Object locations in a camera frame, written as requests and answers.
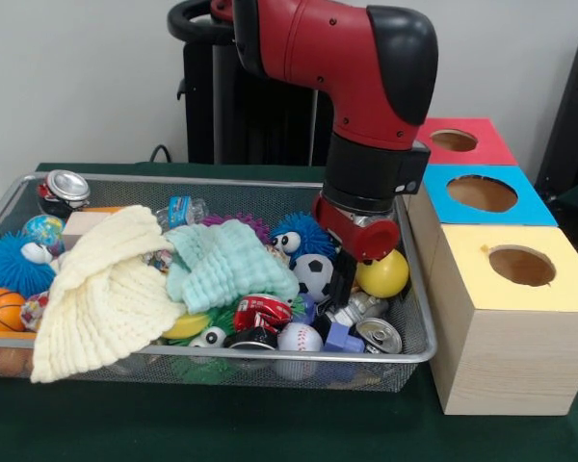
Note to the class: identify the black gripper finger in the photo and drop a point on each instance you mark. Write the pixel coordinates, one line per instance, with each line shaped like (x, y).
(337, 276)
(350, 284)

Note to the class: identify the small baseball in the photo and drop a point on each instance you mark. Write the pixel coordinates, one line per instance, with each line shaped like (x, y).
(299, 337)

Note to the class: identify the wooden three-hole box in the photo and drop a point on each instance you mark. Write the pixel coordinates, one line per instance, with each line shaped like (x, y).
(510, 356)

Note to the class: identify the dark green tablecloth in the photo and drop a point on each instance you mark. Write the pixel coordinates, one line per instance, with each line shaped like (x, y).
(221, 423)

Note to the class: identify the yellow green plastic banana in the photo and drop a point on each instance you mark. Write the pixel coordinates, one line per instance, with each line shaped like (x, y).
(188, 326)

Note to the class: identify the black upright panel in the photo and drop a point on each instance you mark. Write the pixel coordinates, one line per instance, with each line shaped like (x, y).
(573, 120)

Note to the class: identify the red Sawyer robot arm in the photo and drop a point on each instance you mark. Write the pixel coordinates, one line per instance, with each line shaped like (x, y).
(356, 58)

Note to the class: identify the small soccer ball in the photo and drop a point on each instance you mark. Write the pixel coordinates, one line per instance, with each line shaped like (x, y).
(313, 274)

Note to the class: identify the cream yellow cloth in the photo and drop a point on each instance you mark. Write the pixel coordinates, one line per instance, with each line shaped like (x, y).
(106, 298)

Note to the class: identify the silver drink can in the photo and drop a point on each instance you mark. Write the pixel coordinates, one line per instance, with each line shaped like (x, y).
(65, 190)

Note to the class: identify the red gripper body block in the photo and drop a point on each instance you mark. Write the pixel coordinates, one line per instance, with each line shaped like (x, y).
(375, 240)

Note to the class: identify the yellow ball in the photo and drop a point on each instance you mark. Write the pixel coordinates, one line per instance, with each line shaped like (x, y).
(385, 276)

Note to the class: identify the mint green cloth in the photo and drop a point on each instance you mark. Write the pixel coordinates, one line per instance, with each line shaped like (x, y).
(221, 269)

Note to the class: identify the shallow clear mesh bin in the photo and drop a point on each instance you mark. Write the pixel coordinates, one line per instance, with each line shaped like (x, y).
(414, 308)

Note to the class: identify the green spiky ball with eye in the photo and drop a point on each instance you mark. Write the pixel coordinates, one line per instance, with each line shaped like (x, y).
(207, 337)

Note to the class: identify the purple spiky ball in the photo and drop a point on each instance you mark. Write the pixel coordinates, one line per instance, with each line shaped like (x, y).
(248, 222)

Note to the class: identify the blue spiky ball with eyes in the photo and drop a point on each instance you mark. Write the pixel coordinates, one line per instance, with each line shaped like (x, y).
(5, 267)
(303, 228)

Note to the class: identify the small orange basketball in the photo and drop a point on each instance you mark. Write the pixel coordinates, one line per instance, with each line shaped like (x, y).
(0, 310)

